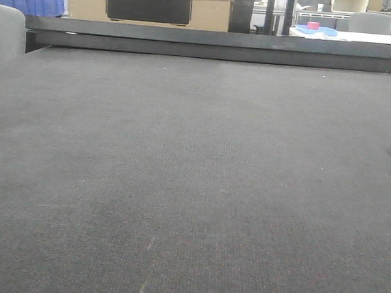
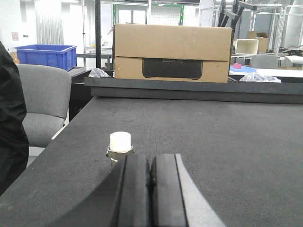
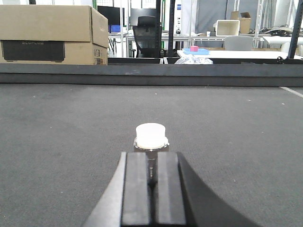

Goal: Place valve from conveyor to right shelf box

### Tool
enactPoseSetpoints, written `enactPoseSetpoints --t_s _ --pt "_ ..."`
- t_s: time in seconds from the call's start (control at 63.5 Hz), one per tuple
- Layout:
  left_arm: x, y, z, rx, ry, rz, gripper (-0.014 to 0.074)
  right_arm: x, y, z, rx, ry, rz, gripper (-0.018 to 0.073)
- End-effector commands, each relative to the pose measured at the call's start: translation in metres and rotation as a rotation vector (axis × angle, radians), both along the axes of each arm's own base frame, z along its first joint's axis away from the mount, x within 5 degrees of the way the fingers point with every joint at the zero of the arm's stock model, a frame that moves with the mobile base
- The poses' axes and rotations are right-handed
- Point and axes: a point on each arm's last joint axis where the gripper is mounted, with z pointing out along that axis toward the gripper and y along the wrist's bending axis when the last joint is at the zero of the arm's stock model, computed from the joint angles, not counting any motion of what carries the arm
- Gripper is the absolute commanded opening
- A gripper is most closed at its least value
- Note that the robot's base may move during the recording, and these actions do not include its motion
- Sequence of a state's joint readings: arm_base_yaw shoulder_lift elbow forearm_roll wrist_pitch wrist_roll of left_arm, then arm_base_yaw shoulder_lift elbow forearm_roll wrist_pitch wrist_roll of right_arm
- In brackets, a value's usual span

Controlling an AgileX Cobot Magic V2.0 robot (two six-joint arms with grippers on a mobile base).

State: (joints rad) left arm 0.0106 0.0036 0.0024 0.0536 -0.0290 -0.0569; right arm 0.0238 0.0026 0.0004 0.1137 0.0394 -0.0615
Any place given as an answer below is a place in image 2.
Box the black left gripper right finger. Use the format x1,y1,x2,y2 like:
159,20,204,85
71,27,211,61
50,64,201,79
151,154,225,227

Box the grey fabric chair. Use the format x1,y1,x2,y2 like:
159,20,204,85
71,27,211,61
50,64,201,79
18,64,71,148

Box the person in black jacket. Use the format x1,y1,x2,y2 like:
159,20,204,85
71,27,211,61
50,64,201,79
0,44,29,194

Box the blue plastic crate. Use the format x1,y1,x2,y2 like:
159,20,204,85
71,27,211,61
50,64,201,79
9,44,77,71

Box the small open cardboard box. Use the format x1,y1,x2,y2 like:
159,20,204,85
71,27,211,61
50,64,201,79
246,31,268,52

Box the black conveyor frame rail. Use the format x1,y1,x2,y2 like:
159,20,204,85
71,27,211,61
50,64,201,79
84,77,303,105

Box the clear plastic bag left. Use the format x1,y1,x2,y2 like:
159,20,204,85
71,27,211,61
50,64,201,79
88,68,110,78

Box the pink small block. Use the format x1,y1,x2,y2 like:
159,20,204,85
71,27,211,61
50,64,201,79
233,63,242,69

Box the clear plastic bag right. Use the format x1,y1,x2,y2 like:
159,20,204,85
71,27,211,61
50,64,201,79
239,72,281,83

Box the black vertical pole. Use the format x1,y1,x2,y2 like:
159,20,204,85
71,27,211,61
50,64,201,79
95,0,101,68

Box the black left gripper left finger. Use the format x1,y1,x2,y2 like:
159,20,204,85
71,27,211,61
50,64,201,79
50,155,151,227

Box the metal valve with white cap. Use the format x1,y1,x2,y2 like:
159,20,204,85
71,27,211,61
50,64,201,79
106,131,134,167

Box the clear plastic bag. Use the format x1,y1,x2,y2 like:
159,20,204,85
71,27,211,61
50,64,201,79
239,72,281,83
88,68,110,78

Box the large cardboard box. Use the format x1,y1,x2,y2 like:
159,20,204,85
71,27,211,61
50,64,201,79
113,24,232,83

